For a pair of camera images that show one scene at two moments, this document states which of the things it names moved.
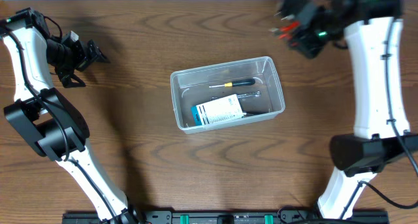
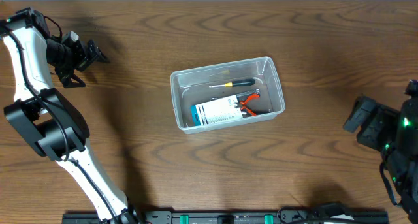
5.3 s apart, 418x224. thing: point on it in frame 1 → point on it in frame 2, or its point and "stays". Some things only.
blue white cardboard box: x=223 y=109 stays
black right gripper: x=297 y=42 → x=380 y=115
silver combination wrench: x=256 y=94 stays
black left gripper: x=80 y=59 stays
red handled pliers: x=280 y=31 → x=241 y=105
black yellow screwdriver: x=239 y=83 stays
